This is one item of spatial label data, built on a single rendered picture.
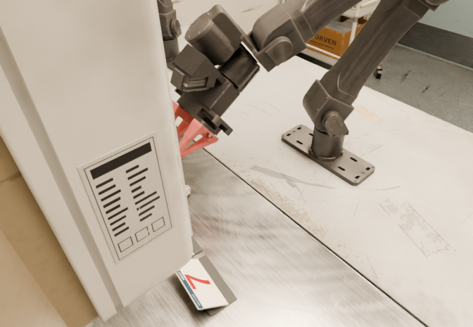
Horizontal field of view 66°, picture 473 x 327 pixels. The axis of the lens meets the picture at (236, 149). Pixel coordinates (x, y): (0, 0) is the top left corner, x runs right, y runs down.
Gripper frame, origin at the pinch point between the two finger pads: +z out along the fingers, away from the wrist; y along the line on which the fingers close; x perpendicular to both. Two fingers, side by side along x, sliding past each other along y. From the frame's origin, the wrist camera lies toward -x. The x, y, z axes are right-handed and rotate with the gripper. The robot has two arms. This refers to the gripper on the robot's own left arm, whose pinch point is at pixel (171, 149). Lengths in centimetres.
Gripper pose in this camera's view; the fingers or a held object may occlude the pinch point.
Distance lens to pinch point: 61.5
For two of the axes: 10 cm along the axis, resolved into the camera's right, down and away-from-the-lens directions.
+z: -6.4, 7.7, 0.0
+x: 3.6, 3.0, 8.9
